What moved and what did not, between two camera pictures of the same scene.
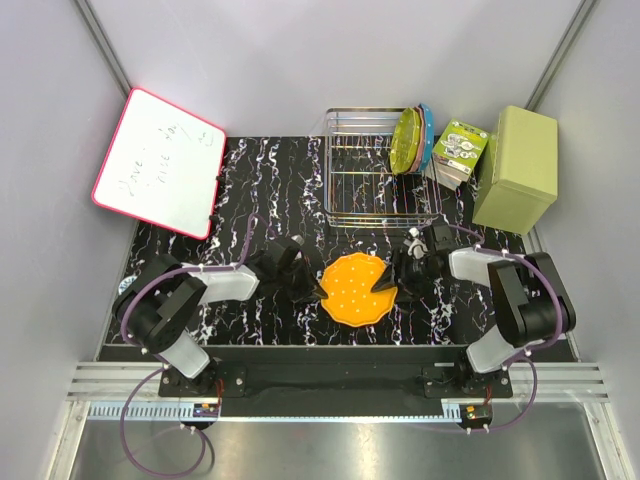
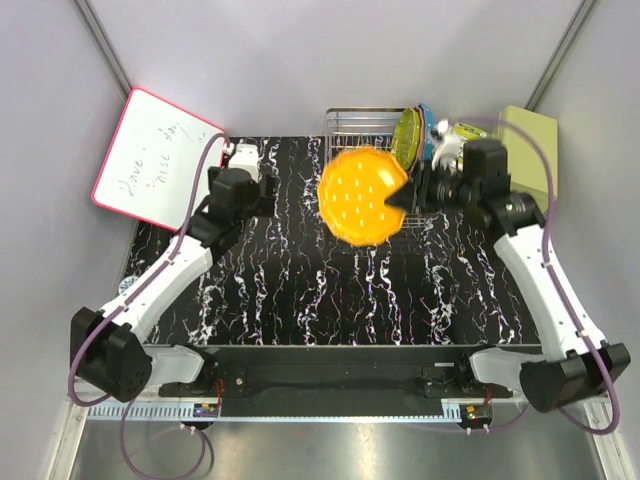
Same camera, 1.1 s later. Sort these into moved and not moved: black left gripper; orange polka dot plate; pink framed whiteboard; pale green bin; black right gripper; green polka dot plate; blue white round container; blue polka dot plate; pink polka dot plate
Moved: black right gripper; black left gripper; orange polka dot plate
Not moved: pink polka dot plate; pink framed whiteboard; blue white round container; pale green bin; blue polka dot plate; green polka dot plate
